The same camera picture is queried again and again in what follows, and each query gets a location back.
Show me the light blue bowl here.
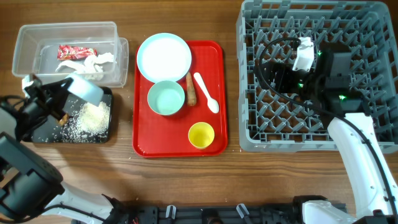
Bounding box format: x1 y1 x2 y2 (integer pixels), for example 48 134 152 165
66 73 104 106

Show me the white tissue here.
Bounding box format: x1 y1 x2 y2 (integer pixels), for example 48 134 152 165
55 52 114 80

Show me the brown food scrap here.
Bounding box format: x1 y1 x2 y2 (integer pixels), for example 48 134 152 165
57 113 70 126

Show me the red snack wrapper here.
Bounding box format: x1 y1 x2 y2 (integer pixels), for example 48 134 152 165
57 45 98 60

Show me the white rice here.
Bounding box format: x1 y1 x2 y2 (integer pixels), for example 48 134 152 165
40 98 111 143

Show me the white plastic spoon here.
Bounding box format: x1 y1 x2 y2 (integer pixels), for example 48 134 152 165
193 72 220 114

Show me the brown carrot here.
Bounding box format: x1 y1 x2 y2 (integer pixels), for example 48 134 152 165
186 72 197 106

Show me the large pale blue plate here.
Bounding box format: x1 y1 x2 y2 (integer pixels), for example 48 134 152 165
136 33 192 83

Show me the mint green bowl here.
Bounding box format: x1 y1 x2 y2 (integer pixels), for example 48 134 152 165
147 81 185 116

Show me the yellow plastic cup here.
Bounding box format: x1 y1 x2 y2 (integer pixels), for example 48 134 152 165
188 122 215 149

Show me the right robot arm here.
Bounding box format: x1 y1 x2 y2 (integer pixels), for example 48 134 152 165
254 46 397 223

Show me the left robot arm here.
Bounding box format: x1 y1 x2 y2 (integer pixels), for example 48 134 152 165
1 75 130 223

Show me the clear plastic waste bin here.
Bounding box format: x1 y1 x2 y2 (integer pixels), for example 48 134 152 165
12 22 129 88

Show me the grey dishwasher rack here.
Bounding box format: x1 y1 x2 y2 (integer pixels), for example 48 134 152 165
236 1 397 154

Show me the black plastic tray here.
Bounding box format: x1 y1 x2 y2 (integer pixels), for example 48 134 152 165
20 86 113 144

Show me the red serving tray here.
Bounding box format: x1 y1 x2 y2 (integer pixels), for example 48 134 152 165
132 40 228 158

